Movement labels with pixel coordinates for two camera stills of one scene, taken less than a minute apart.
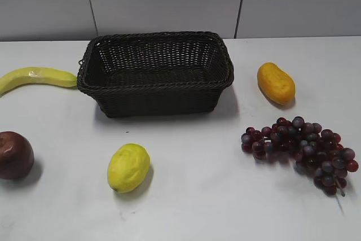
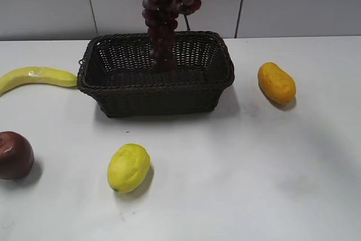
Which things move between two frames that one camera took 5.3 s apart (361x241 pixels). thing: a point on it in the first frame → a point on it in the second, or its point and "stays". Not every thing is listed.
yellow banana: (26, 75) stays
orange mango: (276, 84) stays
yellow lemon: (128, 167) stays
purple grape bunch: (318, 154) → (163, 1)
